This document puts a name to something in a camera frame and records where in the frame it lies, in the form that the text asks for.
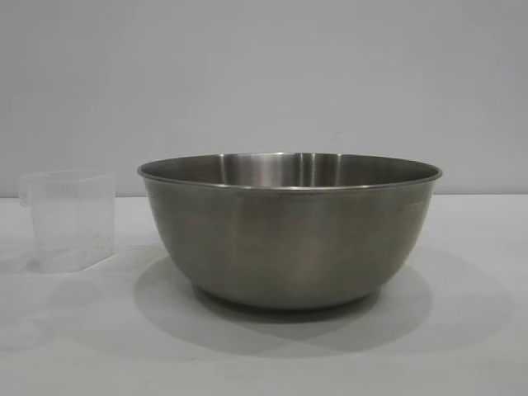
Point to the clear plastic measuring cup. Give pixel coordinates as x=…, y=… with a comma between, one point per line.
x=70, y=214

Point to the stainless steel mixing bowl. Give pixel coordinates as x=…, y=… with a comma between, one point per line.
x=288, y=239

